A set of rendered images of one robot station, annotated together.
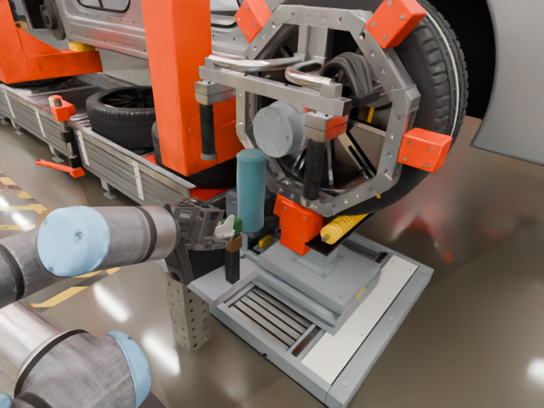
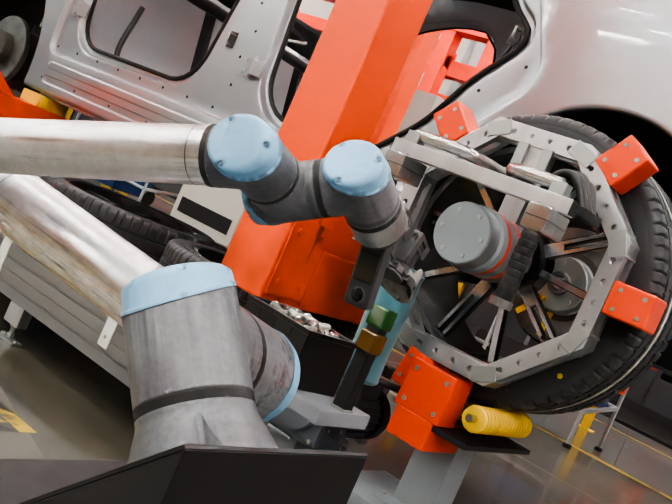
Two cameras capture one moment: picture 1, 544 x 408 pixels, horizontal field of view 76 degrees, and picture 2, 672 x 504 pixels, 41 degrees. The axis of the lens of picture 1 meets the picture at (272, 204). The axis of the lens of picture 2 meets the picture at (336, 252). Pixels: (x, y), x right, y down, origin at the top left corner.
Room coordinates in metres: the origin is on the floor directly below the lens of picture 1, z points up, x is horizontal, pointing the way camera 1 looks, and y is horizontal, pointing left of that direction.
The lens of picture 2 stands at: (-0.96, 0.29, 0.79)
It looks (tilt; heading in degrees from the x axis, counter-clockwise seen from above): 3 degrees down; 358
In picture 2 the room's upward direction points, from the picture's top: 24 degrees clockwise
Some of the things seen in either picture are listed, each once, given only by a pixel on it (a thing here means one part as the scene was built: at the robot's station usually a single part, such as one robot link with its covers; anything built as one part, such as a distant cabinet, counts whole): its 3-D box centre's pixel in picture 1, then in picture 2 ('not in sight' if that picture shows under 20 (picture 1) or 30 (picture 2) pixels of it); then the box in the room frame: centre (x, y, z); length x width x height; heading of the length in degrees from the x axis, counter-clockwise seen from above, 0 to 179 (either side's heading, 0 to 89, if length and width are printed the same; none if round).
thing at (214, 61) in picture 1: (257, 46); (469, 142); (0.93, 0.06, 1.03); 0.19 x 0.18 x 0.11; 141
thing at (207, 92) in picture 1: (214, 90); (403, 167); (0.91, 0.16, 0.93); 0.09 x 0.05 x 0.05; 141
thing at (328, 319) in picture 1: (307, 270); not in sight; (1.13, -0.17, 0.13); 0.50 x 0.36 x 0.10; 51
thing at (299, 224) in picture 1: (306, 219); (436, 406); (0.99, -0.12, 0.48); 0.16 x 0.12 x 0.17; 141
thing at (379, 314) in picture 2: (231, 225); (381, 317); (0.72, 0.10, 0.64); 0.04 x 0.04 x 0.04; 51
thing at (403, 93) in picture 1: (311, 117); (497, 250); (0.96, -0.10, 0.85); 0.54 x 0.07 x 0.54; 51
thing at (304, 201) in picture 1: (312, 171); (516, 267); (0.67, -0.08, 0.83); 0.04 x 0.04 x 0.16
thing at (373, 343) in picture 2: (231, 241); (371, 342); (0.72, 0.10, 0.59); 0.04 x 0.04 x 0.04; 51
